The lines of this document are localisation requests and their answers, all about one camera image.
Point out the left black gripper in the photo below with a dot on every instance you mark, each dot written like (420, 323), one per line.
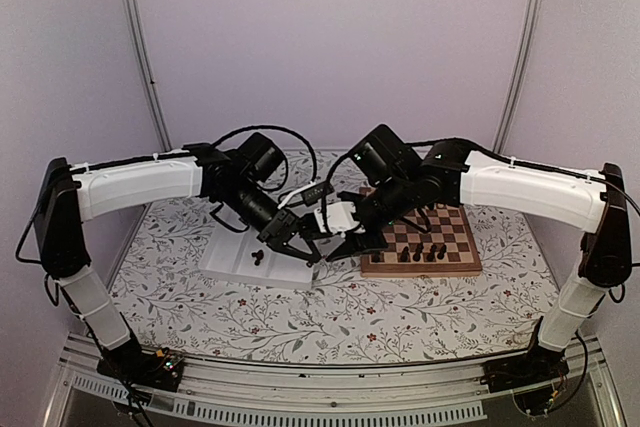
(286, 217)

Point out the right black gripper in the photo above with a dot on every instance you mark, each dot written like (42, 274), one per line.
(354, 245)

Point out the dark chess rook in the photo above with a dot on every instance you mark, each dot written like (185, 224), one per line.
(431, 255)

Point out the white plastic tray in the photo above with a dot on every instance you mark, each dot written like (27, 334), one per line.
(235, 253)

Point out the wooden chess board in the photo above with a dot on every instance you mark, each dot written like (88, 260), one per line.
(442, 224)

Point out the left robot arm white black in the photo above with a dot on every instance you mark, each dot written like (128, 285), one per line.
(73, 196)

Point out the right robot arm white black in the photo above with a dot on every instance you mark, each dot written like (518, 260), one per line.
(579, 217)

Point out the dark chess pieces in tray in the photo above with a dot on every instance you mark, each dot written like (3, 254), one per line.
(258, 257)

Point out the floral table cloth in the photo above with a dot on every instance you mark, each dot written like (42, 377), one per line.
(343, 318)

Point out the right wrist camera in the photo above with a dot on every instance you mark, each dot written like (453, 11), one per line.
(340, 219)

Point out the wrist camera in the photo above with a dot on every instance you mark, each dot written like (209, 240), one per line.
(340, 219)
(307, 195)

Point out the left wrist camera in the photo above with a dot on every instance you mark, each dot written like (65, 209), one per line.
(307, 195)

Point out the aluminium front rail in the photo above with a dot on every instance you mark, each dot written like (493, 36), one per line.
(230, 392)

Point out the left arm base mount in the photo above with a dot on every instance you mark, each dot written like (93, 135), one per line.
(162, 369)

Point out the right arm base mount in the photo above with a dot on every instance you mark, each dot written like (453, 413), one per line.
(525, 372)

